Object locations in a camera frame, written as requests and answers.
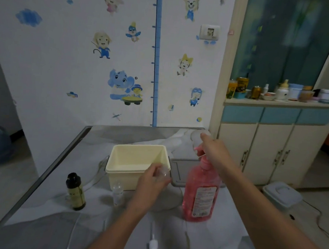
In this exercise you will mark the person's right hand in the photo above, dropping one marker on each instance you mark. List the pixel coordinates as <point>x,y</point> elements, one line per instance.
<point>215,154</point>

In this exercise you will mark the person's left hand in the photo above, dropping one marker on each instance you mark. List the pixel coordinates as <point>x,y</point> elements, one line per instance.
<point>148,189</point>

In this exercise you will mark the person's left fingers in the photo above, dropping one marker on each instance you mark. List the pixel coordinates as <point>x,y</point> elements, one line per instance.
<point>161,174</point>

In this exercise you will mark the person's right fingers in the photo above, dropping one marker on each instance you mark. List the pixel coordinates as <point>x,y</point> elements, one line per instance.
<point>206,144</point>

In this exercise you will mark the small clear plastic container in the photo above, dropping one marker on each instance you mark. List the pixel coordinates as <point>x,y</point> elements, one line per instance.
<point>164,172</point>

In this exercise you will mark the pink pump soap bottle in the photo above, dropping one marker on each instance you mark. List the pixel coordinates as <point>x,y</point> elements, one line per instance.
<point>200,193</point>

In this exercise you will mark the person's right forearm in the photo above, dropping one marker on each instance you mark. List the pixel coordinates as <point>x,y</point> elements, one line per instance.
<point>270,220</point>

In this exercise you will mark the person's left forearm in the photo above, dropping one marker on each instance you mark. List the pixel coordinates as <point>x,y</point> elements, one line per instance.
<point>115,229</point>

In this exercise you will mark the grey plastic lid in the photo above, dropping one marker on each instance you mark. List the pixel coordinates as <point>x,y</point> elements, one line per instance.
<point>181,170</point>

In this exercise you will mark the clear plastic bag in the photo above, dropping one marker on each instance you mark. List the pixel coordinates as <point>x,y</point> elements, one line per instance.
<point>180,145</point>

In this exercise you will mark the cream plastic bin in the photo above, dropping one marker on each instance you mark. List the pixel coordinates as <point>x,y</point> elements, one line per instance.
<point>131,162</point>

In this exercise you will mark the small clear bottle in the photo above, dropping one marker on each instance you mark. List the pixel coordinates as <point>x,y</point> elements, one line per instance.
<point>118,195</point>

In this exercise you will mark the cream and blue cabinet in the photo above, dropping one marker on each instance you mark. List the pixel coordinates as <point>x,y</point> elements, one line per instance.
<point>267,141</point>

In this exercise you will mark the yellow drink can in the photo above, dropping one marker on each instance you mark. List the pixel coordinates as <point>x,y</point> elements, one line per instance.
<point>231,89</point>

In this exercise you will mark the green and yellow can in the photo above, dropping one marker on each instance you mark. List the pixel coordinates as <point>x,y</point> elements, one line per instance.
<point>242,85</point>

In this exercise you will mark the small gold can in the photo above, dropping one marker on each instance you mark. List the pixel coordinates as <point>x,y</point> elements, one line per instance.
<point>256,92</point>

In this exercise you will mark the white table cover sheet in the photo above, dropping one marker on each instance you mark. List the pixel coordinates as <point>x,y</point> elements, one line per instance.
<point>99,216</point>

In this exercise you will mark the small white bowl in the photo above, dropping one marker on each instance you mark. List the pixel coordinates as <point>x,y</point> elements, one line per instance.
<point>268,96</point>

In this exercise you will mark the dark glass bottle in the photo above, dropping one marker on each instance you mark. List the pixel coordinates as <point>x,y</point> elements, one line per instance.
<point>75,194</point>

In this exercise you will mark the white lidded floor box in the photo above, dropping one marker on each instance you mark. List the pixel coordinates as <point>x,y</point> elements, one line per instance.
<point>282,194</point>

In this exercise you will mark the white baby bottle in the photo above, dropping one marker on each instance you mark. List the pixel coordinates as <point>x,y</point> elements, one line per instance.
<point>282,91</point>

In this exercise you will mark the blue height ruler sticker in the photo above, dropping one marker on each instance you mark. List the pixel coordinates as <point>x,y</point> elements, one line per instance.
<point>156,58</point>

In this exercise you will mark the pale blue plastic tub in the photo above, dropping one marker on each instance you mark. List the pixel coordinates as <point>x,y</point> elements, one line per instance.
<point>295,91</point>

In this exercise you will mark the brown glass jar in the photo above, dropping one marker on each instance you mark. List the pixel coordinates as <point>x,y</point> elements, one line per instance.
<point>306,95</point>

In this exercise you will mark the white round container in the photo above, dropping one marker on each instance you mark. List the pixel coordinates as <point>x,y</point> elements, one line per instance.
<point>327,96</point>

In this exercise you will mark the blue elephant wall sticker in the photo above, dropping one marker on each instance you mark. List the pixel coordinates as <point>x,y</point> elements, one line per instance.
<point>119,83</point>

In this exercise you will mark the white wall socket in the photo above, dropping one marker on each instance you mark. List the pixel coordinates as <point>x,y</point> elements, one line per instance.
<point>209,32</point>

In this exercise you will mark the yellow bear wall sticker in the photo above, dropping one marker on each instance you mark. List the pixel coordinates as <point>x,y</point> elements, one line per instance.
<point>190,5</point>

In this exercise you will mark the monkey wall sticker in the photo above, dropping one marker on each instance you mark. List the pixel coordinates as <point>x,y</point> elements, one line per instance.
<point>102,45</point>

